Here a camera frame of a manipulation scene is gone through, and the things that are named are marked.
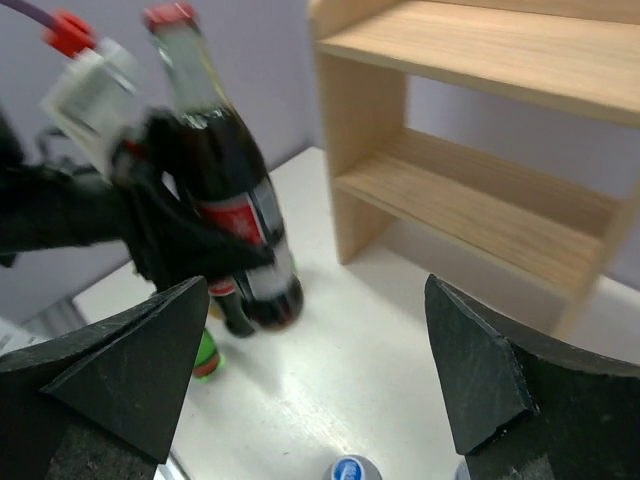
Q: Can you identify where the Pocari Sweat bottle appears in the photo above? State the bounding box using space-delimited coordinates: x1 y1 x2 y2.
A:
322 455 382 480

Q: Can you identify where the green glass bottle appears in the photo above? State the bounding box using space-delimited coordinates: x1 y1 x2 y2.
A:
192 329 223 380

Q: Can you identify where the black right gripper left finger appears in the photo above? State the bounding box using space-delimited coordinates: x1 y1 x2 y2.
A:
1 277 209 479

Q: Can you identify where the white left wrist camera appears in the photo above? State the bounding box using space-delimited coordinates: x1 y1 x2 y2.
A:
41 38 141 179

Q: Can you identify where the Coca-Cola glass bottle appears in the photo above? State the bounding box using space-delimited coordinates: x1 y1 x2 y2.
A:
144 2 304 330
208 278 256 338

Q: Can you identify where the wooden two-tier shelf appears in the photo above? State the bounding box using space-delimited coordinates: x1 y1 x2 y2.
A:
308 1 639 339

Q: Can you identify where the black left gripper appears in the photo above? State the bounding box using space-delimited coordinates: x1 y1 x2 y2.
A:
1 119 274 291

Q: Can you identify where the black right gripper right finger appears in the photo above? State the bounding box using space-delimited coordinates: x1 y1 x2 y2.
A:
424 275 639 479

